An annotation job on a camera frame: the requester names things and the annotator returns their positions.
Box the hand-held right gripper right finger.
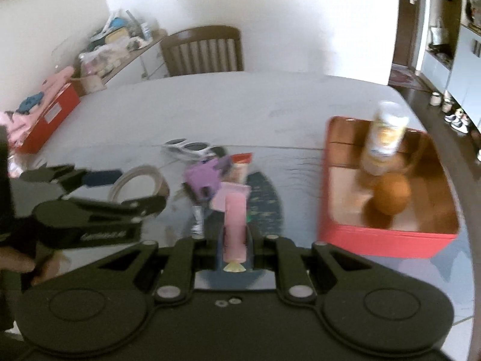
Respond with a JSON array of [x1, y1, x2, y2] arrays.
[[246, 232, 363, 303]]

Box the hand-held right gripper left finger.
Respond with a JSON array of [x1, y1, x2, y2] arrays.
[[96, 232, 225, 303]]

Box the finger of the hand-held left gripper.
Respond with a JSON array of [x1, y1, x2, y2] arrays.
[[33, 193, 168, 249], [22, 164, 123, 197]]

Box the white tape roll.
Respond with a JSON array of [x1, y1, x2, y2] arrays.
[[108, 165, 170, 205]]

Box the pink tube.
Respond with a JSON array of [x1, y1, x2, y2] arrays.
[[222, 192, 249, 273]]

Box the silver nail clipper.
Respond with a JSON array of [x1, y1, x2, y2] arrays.
[[190, 205, 205, 237]]

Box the light purple toy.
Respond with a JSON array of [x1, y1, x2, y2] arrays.
[[183, 160, 222, 200]]

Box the red tin box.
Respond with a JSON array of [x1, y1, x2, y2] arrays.
[[317, 116, 461, 259]]

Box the orange ball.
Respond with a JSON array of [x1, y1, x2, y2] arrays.
[[370, 175, 412, 216]]

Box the clear yellow-label bottle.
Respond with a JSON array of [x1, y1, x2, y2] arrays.
[[361, 100, 410, 177]]

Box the person's left hand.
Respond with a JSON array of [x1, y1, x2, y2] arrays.
[[0, 248, 65, 287]]

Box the red cardboard box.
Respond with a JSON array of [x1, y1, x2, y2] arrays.
[[17, 82, 82, 155]]

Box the red-capped tube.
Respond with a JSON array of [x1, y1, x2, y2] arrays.
[[229, 153, 253, 184]]

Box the white sunglasses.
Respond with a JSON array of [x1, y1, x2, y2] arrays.
[[162, 138, 215, 159]]

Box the red box with pink cloth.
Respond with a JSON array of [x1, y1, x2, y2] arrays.
[[0, 66, 75, 148]]

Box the cluttered wooden sideboard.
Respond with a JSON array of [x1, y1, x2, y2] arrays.
[[77, 8, 168, 94]]

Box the wooden chair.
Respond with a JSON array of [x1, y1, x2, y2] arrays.
[[160, 26, 245, 78]]

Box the reddish floor mat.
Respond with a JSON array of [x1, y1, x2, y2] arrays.
[[388, 64, 430, 91]]

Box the pair of shoes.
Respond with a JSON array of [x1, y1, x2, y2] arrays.
[[444, 108, 471, 133]]

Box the brown door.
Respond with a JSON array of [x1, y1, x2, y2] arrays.
[[392, 0, 430, 73]]

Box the white storage cabinet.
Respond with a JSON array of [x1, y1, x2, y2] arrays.
[[420, 0, 481, 125]]

